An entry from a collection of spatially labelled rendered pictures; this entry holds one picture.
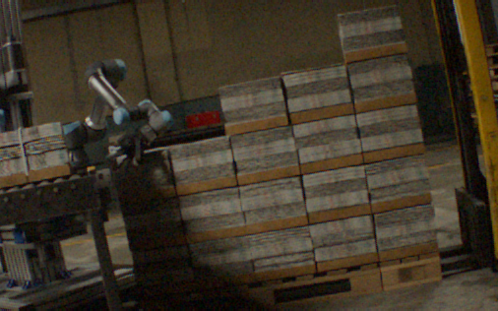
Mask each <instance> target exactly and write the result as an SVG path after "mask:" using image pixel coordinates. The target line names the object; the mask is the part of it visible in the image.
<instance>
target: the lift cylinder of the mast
mask: <svg viewBox="0 0 498 311"><path fill-rule="evenodd" d="M456 80H457V81H456V82H455V85H456V90H457V96H458V101H456V104H457V110H458V111H459V118H460V127H461V132H462V138H463V144H464V149H465V155H466V161H467V177H468V182H469V188H470V192H471V193H472V194H474V195H475V196H476V197H477V198H479V200H481V197H480V185H479V179H478V174H477V162H476V157H475V151H474V146H473V140H472V134H471V127H470V119H469V113H468V102H467V100H464V95H463V90H462V84H461V81H463V80H466V81H467V80H468V77H467V74H464V75H460V76H456Z"/></svg>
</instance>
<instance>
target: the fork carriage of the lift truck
mask: <svg viewBox="0 0 498 311"><path fill-rule="evenodd" d="M454 190H455V196H456V201H457V212H458V218H459V223H460V234H461V239H462V243H466V244H467V247H468V251H469V252H470V253H474V255H475V257H476V258H477V260H476V262H477V263H478V264H480V266H481V267H482V268H484V267H488V266H492V260H491V249H490V239H489V233H488V229H489V228H488V222H487V217H486V215H487V211H486V207H485V203H484V201H481V200H479V198H477V197H476V196H475V195H474V194H472V193H471V192H470V191H468V190H467V189H466V188H465V187H463V186H462V188H461V187H460V188H454Z"/></svg>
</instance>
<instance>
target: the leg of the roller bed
mask: <svg viewBox="0 0 498 311"><path fill-rule="evenodd" d="M88 214H89V219H90V224H91V229H92V233H93V242H94V247H95V251H96V255H97V259H98V261H99V265H100V270H101V275H102V279H103V284H104V289H105V293H106V298H107V302H108V307H109V309H110V311H123V307H122V303H121V298H120V293H119V288H118V284H117V280H116V278H115V274H114V271H113V266H112V261H111V256H110V251H109V246H108V241H107V237H106V232H105V227H104V222H103V218H102V212H101V208H98V209H93V210H90V211H88Z"/></svg>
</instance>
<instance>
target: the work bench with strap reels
mask: <svg viewBox="0 0 498 311"><path fill-rule="evenodd" d="M203 112H207V113H203ZM203 112H199V113H203V114H199V113H198V114H197V115H191V116H187V118H186V121H187V124H188V129H183V130H177V131H172V132H167V133H162V134H159V135H158V136H157V137H156V138H154V139H153V140H152V141H150V142H149V143H154V142H160V141H164V140H169V139H175V138H180V137H186V136H191V135H196V134H202V133H206V132H212V131H216V130H221V129H223V130H224V135H225V136H226V134H225V129H224V126H225V125H224V124H226V121H225V122H220V118H219V112H217V111H213V112H208V111H203ZM109 146H113V147H115V148H117V147H120V145H119V144H118V142H116V143H111V144H106V145H102V147H103V148H104V149H105V154H106V156H108V155H109V154H110V152H109ZM110 161H111V159H107V165H108V169H109V171H110V177H111V182H112V186H111V190H112V195H113V200H114V204H115V210H117V214H120V213H122V212H121V211H120V209H121V208H120V205H119V201H118V196H119V195H117V189H116V184H115V181H114V176H113V172H112V169H111V168H112V167H111V166H112V165H111V164H112V163H110Z"/></svg>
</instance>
